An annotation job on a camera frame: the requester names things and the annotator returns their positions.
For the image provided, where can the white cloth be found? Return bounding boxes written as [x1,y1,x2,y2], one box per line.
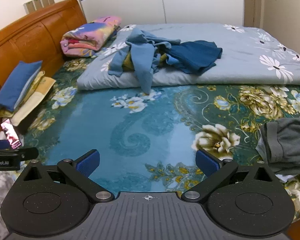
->
[275,172,296,183]

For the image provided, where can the yellow pillow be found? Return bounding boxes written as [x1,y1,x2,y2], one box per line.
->
[0,70,57,127]

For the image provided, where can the grey floral cloth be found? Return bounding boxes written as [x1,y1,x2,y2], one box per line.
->
[0,170,18,238]

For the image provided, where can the dark blue garment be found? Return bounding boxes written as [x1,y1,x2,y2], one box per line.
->
[165,40,223,75]

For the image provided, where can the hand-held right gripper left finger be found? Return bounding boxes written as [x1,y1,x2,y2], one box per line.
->
[22,149,114,202]

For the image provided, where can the smartphone with pink screen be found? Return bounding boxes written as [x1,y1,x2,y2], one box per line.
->
[1,119,23,149]

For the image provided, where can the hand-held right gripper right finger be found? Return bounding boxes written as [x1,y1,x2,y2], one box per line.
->
[182,149,276,203]

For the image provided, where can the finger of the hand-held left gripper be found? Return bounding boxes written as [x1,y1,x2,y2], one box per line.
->
[14,147,39,161]

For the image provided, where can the white wardrobe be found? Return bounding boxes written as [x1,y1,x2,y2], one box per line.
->
[75,0,245,27]

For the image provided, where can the blue pillow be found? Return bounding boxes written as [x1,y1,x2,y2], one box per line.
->
[0,60,43,112]

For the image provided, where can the orange wooden headboard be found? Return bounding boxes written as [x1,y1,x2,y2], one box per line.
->
[0,0,87,140]

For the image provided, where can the light blue garment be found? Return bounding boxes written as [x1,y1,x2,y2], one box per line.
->
[108,28,182,94]

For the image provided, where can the folded pink floral blanket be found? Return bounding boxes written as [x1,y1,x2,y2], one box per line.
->
[60,16,122,57]

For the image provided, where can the beige wall panel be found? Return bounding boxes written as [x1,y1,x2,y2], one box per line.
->
[24,0,55,14]

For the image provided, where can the olive yellow garment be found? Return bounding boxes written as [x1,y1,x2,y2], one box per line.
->
[122,47,168,71]

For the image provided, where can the grey folded clothes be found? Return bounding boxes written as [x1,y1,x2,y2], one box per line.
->
[256,117,300,174]

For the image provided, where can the teal floral bedsheet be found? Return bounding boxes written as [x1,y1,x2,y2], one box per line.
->
[0,30,300,230]

